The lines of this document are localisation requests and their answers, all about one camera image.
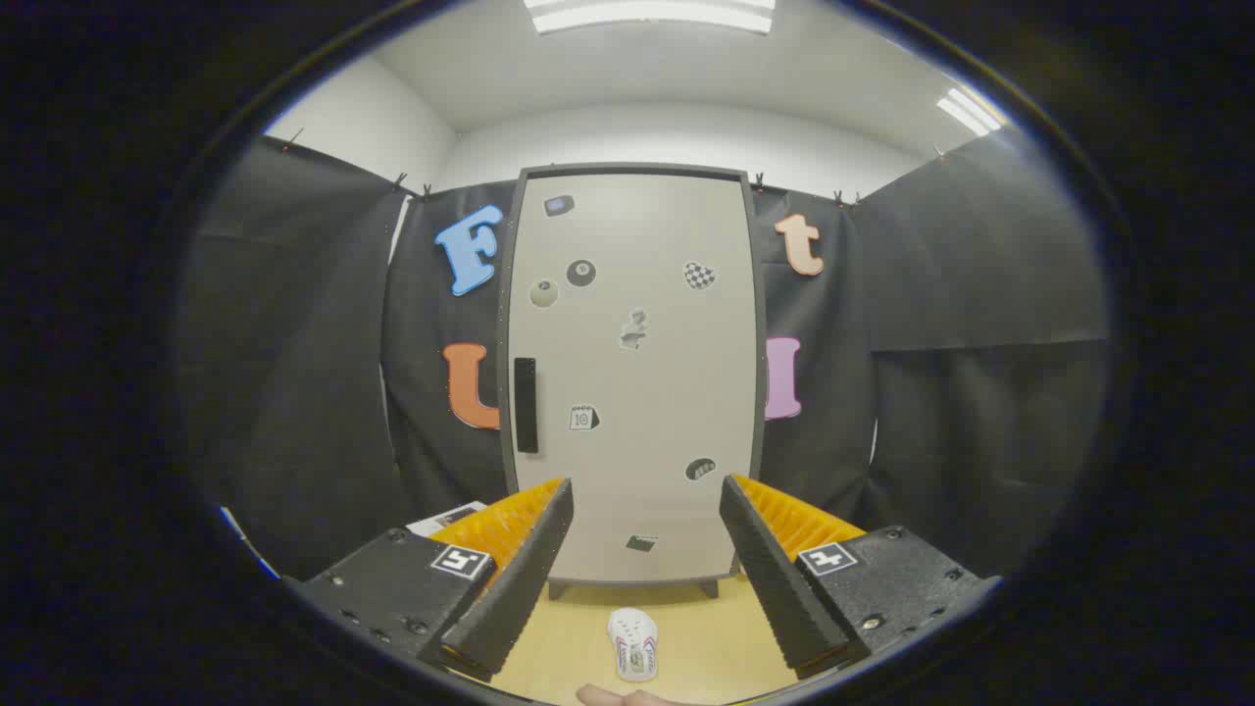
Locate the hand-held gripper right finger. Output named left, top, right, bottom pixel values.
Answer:
left=719, top=475, right=1003, bottom=680

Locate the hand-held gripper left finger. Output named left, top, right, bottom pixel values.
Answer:
left=284, top=478, right=575, bottom=684

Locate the white canvas shoe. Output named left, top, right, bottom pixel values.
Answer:
left=607, top=608, right=660, bottom=683

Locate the black door handle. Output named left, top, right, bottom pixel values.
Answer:
left=514, top=358, right=540, bottom=454

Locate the dark grey shoe cabinet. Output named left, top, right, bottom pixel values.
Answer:
left=497, top=162, right=768, bottom=601

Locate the white book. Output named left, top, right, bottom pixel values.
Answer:
left=407, top=501, right=488, bottom=537

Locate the black backdrop cloth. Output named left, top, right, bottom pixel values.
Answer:
left=176, top=132, right=1114, bottom=580

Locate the small ceiling light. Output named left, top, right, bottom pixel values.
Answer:
left=936, top=86, right=1003, bottom=138

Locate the long ceiling light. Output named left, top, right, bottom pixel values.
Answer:
left=523, top=0, right=778, bottom=36

